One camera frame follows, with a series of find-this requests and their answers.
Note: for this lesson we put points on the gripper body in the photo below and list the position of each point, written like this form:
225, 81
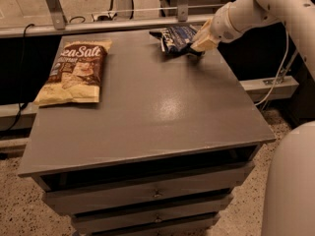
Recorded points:
220, 28

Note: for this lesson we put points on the blue rxbar blueberry bar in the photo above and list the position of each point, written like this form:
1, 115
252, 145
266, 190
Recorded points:
189, 50

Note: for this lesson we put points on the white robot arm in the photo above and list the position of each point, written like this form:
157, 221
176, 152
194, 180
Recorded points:
289, 203

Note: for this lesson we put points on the blue chip bag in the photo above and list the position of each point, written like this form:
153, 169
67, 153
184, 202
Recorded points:
174, 40

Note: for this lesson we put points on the sea salt chip bag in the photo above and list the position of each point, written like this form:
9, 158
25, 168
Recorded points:
76, 75

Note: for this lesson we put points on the white power strip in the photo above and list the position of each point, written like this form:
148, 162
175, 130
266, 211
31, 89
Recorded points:
103, 17

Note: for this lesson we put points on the grey drawer cabinet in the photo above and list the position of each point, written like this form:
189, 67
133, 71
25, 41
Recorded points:
156, 116

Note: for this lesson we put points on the top grey drawer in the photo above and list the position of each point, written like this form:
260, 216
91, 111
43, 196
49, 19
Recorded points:
185, 183

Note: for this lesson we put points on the grey drawer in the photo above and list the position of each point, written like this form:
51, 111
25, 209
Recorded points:
165, 228
151, 215
185, 183

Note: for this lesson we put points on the middle grey drawer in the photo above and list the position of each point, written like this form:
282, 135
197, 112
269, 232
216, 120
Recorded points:
151, 215

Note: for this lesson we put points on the bottom grey drawer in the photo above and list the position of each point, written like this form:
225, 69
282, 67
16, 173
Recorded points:
165, 228

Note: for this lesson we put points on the metal guard rail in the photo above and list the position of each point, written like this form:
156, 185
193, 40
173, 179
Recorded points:
59, 17

